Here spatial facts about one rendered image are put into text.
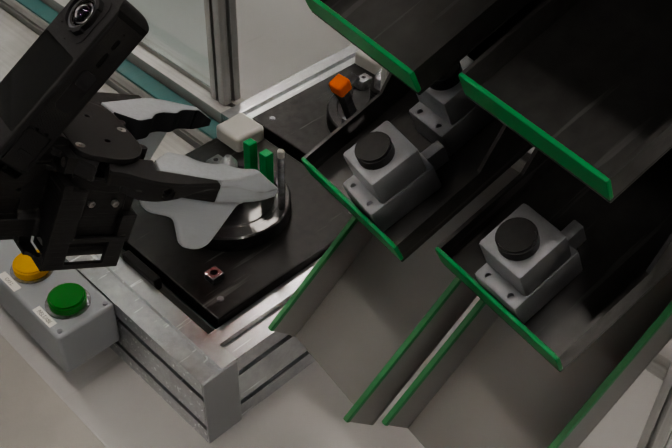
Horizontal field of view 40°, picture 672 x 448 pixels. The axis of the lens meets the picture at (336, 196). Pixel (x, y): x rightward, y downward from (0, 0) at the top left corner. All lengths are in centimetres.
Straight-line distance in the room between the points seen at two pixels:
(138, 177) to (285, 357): 51
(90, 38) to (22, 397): 64
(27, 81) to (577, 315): 41
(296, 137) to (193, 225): 61
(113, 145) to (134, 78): 80
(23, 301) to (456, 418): 48
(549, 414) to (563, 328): 14
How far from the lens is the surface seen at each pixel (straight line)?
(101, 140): 58
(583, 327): 70
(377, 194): 72
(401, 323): 88
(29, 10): 158
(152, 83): 136
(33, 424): 108
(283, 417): 104
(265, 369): 102
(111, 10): 53
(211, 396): 97
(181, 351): 98
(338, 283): 92
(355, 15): 70
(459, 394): 86
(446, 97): 74
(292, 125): 123
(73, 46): 54
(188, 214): 60
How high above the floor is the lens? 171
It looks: 41 degrees down
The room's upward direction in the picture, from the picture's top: 2 degrees clockwise
